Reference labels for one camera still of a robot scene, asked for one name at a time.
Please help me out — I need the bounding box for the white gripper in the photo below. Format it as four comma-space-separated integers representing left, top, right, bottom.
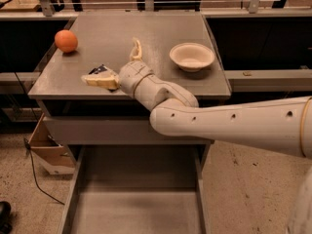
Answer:
81, 38, 163, 105

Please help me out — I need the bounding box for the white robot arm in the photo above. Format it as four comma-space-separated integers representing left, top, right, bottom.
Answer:
82, 39, 312, 159

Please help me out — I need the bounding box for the grey drawer cabinet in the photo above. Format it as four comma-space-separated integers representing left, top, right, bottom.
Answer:
29, 12, 231, 159

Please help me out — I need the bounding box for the closed grey top drawer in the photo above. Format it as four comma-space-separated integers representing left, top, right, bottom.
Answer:
43, 116, 215, 145

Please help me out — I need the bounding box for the open grey middle drawer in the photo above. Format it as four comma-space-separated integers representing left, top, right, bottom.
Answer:
58, 145, 211, 234

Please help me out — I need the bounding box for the orange fruit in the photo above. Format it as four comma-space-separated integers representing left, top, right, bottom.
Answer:
55, 29, 78, 53

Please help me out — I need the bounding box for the white paper bowl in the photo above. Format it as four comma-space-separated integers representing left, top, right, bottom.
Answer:
170, 43, 215, 72

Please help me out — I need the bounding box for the open cardboard box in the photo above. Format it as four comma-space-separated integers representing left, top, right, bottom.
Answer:
29, 116, 75, 175

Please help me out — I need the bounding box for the black shoe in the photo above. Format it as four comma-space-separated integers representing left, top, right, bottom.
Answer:
0, 201, 12, 234

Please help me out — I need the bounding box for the grey metal bench rail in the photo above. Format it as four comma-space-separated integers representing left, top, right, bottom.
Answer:
225, 69, 312, 93

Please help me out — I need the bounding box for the black floor cable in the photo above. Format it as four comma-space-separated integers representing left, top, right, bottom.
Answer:
22, 137, 66, 207

